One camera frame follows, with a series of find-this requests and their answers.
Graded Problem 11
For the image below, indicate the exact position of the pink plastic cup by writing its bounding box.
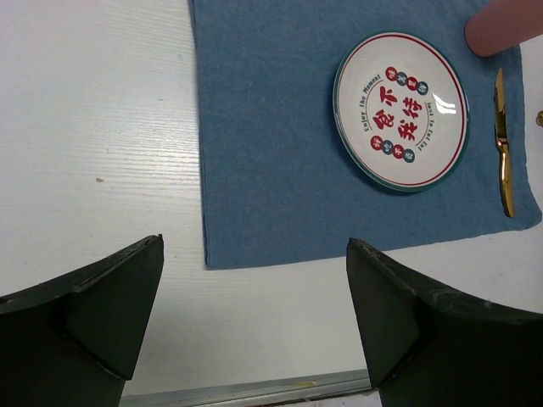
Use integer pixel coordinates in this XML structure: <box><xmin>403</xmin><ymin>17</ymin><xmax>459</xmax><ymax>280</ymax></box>
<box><xmin>464</xmin><ymin>0</ymin><xmax>542</xmax><ymax>57</ymax></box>

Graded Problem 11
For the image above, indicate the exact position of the gold fork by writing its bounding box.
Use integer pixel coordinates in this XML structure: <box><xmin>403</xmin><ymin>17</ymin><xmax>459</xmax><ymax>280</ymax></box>
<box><xmin>535</xmin><ymin>111</ymin><xmax>543</xmax><ymax>127</ymax></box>

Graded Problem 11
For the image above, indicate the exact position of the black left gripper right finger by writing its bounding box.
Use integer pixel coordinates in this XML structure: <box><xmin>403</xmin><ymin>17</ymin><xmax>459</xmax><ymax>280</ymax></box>
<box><xmin>346</xmin><ymin>238</ymin><xmax>542</xmax><ymax>406</ymax></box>

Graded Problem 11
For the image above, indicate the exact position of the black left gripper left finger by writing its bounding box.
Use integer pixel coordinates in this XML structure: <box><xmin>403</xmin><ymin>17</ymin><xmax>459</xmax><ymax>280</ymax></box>
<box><xmin>1</xmin><ymin>235</ymin><xmax>164</xmax><ymax>406</ymax></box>

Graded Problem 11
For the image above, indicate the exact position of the white plate with red characters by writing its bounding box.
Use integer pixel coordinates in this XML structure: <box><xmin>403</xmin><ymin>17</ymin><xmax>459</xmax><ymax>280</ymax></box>
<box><xmin>333</xmin><ymin>31</ymin><xmax>469</xmax><ymax>193</ymax></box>

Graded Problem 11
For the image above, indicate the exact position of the blue cloth placemat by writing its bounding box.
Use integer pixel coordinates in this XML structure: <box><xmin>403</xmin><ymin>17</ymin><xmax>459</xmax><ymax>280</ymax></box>
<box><xmin>192</xmin><ymin>1</ymin><xmax>542</xmax><ymax>269</ymax></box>

